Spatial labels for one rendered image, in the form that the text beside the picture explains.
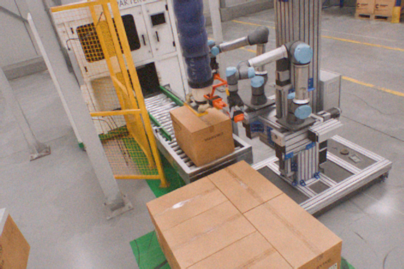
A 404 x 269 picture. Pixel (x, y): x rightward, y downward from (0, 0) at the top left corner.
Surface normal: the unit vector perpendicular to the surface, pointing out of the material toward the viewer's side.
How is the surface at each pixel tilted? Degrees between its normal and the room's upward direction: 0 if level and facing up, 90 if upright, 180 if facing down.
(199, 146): 90
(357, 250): 0
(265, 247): 0
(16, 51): 90
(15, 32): 91
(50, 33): 90
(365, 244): 0
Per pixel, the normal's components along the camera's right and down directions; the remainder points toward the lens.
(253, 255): -0.16, -0.85
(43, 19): 0.45, 0.39
